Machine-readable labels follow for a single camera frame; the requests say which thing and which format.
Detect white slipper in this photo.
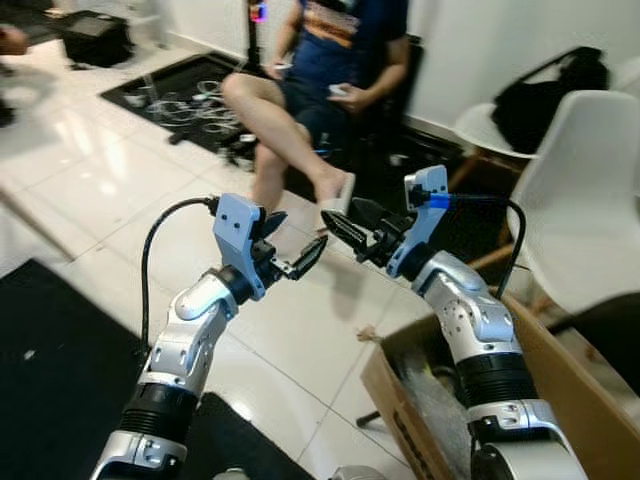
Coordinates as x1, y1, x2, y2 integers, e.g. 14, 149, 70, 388
318, 172, 358, 237

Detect white chair holding backpack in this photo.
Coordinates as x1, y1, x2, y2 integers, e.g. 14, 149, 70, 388
448, 55, 640, 191

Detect seated person in blue shirt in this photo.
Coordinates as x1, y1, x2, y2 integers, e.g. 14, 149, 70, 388
220, 0, 413, 241

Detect black mat with white pattern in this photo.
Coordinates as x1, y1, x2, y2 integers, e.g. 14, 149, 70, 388
100, 52, 291, 156

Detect black tripod stand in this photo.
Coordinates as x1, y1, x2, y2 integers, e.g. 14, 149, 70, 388
240, 0, 271, 81

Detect clear bubble wrap sheet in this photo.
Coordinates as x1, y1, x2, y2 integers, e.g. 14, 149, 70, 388
400, 365, 476, 480

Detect white plastic chair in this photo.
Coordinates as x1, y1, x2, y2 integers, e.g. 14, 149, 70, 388
505, 90, 640, 321

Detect black backpack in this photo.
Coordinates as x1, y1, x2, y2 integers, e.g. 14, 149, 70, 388
490, 45, 611, 156

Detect grey robot right leg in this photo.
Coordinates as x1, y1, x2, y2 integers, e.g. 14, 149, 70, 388
328, 464, 389, 480

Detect black bag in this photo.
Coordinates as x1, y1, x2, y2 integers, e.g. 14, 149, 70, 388
55, 10, 136, 69

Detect brown cardboard box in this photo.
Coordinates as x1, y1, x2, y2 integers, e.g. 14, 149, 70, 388
358, 290, 640, 480

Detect pale blue left wrist camera mount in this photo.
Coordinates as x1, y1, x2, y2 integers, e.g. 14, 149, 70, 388
213, 193, 269, 301

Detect pale blue wrist camera mount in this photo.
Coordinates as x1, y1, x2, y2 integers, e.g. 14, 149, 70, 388
213, 193, 269, 301
385, 165, 451, 281

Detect pale blue right wrist camera mount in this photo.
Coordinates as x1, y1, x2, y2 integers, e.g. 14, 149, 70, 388
385, 165, 451, 281

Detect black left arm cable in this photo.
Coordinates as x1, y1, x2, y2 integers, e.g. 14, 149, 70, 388
140, 196, 219, 361

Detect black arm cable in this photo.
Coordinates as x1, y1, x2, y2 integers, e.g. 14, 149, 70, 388
140, 196, 219, 361
445, 192, 528, 301

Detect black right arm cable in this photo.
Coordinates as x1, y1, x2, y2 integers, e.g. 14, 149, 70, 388
445, 192, 528, 301

